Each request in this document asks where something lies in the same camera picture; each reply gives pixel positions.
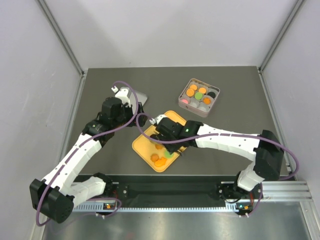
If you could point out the round tan dotted biscuit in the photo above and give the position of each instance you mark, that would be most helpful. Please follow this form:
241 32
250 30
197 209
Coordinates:
193 87

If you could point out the aluminium frame post left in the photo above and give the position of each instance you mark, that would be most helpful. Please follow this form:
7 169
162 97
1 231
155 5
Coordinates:
60 35

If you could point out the grey slotted cable duct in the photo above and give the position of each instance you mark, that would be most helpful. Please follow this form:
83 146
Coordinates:
109 206

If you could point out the aluminium frame post right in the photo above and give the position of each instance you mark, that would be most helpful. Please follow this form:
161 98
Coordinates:
298 4

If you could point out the pink cookie tin box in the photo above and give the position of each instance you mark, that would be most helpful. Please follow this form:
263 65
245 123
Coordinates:
197 106

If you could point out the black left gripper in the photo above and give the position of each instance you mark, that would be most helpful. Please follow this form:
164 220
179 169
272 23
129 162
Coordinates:
141 119

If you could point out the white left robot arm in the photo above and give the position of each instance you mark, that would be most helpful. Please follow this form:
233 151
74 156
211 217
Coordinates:
57 194

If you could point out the yellow plastic tray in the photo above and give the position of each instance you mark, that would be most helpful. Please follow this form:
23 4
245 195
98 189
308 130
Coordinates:
145 148

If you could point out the pink sandwich cookie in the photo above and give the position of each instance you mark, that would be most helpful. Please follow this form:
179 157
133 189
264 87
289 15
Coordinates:
185 101

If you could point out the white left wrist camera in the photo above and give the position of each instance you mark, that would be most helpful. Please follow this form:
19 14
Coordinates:
123 94

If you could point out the metal serving tongs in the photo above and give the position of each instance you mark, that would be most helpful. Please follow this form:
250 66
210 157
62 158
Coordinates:
170 147

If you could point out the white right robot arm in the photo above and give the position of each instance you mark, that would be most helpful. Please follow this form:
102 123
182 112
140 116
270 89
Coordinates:
261 149

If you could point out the orange fish cookie lower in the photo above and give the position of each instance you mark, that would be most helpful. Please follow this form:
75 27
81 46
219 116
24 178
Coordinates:
160 162

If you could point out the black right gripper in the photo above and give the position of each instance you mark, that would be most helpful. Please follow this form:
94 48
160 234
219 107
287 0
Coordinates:
171 149

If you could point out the green sandwich cookie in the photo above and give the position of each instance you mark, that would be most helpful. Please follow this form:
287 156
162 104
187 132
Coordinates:
198 96
168 154

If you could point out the tan swirl cookie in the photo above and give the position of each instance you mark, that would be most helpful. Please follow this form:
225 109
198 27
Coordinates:
158 146
154 157

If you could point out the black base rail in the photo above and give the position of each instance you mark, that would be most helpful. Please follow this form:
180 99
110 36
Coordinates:
175 190

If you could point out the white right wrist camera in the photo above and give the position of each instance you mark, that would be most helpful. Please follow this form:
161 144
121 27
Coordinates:
155 121

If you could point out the aluminium frame post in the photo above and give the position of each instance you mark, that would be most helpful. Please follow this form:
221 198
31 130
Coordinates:
298 4
60 35

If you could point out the tan swirl cookie middle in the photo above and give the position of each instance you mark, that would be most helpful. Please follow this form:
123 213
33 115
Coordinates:
158 146

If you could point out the black sandwich cookie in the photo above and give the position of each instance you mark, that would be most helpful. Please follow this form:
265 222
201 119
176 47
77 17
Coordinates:
212 94

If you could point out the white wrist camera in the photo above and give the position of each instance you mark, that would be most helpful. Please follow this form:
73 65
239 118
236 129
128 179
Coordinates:
155 121
123 94

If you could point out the tan swirl cookie lower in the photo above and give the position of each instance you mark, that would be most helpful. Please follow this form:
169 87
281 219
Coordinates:
154 157

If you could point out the silver tin lid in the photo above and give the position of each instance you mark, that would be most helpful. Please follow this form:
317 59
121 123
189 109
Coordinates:
142 98

